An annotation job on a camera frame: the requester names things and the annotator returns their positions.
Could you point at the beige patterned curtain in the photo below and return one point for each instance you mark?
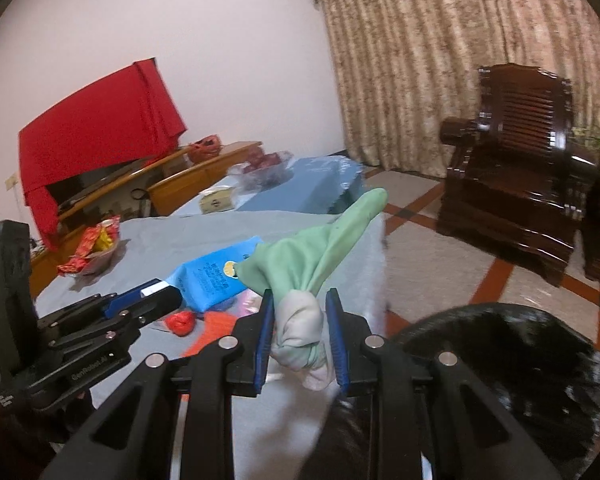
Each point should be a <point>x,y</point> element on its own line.
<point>405,60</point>

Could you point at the dark red fruits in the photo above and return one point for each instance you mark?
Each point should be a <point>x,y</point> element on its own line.
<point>262,161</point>

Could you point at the blue plastic packet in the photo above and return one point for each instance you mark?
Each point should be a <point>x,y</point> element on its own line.
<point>205,280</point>

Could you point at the red cloth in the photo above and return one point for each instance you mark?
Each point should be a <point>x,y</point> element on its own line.
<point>95,120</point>

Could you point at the red crumpled wrapper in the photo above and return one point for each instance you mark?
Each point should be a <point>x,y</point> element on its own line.
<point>180,322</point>

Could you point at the green face mask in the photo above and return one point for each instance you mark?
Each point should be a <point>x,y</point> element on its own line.
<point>320,255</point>

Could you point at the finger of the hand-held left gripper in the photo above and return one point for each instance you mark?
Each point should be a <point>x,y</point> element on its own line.
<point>157,306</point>
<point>122,305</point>

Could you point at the pink face mask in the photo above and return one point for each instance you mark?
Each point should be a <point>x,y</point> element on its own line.
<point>247,305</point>

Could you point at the dark wooden armchair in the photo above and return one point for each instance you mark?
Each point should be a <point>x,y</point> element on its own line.
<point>510,180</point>

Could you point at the cream tissue box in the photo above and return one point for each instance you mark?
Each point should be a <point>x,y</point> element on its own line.
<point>215,201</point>

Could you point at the orange-red paper sheet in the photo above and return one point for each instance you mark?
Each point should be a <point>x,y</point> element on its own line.
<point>215,325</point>

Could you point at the red mesh bag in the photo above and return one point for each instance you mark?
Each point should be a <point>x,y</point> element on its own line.
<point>205,149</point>

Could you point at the black round bin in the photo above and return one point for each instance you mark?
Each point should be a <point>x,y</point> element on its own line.
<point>505,360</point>

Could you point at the glass fruit bowl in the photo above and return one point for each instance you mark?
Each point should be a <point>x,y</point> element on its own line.
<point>265,177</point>

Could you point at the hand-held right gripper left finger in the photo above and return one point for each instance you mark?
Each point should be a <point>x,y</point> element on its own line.
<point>262,340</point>

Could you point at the blue tablecloth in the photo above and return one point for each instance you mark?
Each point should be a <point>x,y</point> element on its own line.
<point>310,185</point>

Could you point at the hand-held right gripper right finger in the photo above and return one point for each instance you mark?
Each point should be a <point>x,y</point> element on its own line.
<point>336,345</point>

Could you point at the black television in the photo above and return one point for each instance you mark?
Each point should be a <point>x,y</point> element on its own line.
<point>80,182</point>

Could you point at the grey table blanket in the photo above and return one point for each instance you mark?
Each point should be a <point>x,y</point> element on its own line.
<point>155,240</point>

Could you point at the bowl of red snack packets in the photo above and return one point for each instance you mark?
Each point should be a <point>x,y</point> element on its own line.
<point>92,247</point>

